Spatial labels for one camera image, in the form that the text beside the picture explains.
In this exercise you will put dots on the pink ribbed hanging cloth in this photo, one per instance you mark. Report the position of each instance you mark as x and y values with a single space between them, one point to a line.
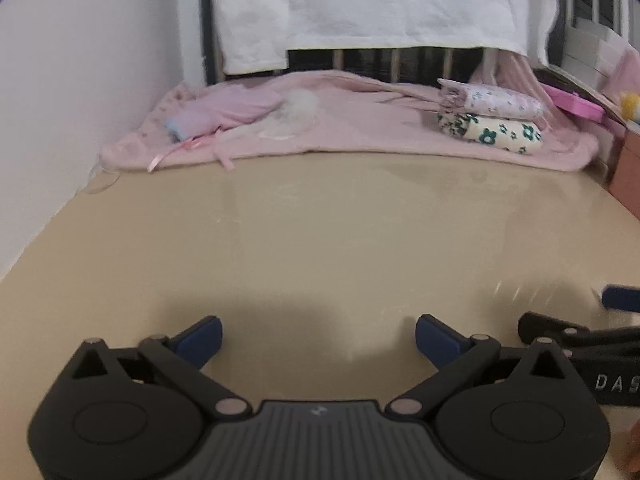
510 70

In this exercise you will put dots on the folded green flower cloth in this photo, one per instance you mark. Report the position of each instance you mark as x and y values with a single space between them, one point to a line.
492 135

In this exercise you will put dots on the pink fleece blanket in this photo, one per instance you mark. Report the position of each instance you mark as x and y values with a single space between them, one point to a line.
360 120

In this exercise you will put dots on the yellow plush toy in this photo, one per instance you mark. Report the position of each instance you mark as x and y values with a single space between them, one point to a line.
631 105

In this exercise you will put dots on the white towel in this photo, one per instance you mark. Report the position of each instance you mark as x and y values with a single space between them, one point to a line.
370 5

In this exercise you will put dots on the pink knit garment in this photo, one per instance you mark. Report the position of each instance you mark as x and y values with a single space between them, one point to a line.
225 107

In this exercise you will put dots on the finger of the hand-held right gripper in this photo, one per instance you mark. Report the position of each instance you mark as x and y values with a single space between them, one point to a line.
622 299
542 326

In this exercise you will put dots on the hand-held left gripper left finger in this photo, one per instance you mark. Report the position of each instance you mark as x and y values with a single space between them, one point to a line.
197 342

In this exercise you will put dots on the pink floral dress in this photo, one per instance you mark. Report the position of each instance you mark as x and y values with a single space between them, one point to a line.
495 100

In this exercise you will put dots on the pink plastic box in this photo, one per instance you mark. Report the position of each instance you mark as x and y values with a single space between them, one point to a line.
575 102

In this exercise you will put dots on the brown cardboard box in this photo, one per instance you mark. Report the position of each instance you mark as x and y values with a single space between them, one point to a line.
627 175

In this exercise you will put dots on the metal bed rail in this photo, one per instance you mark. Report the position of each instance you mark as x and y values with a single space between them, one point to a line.
205 10

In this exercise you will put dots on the person's right hand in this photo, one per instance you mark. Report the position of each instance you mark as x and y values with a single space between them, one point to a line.
632 445

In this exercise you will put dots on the pink pouch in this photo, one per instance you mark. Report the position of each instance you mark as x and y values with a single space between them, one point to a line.
625 70

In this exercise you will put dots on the stack of white boxes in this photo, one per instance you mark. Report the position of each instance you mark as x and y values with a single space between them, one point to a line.
592 47

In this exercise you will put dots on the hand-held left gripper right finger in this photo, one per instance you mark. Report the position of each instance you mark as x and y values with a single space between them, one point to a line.
437 342

